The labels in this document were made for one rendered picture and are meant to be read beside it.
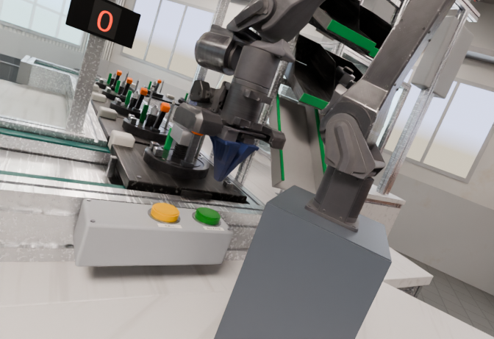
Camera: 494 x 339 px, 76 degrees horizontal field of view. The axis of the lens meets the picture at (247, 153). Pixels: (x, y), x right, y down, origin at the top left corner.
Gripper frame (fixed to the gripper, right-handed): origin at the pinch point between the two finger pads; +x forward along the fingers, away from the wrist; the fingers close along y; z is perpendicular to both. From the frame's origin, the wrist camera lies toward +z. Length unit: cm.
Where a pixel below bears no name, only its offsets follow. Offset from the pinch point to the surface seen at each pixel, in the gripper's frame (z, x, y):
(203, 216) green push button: -1.4, 8.9, 1.8
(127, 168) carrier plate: 16.4, 8.8, 6.3
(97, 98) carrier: 78, 8, -9
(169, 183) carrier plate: 10.4, 8.8, 1.0
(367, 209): 34, 30, -161
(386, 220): 28, 36, -186
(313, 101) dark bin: 7.1, -14.1, -26.8
